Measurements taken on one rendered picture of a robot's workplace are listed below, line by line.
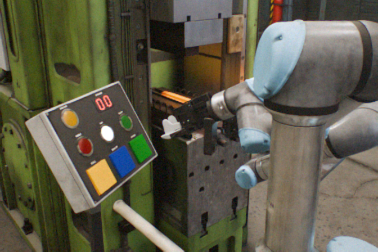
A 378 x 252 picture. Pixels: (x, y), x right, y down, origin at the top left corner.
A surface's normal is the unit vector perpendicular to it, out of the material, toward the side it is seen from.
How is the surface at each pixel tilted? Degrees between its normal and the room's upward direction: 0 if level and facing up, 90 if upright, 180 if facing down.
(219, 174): 90
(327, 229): 0
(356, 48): 63
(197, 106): 90
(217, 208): 90
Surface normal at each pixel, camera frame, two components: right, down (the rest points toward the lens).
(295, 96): -0.44, 0.26
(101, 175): 0.79, -0.35
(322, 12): -0.84, 0.18
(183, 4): 0.65, 0.26
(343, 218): 0.00, -0.94
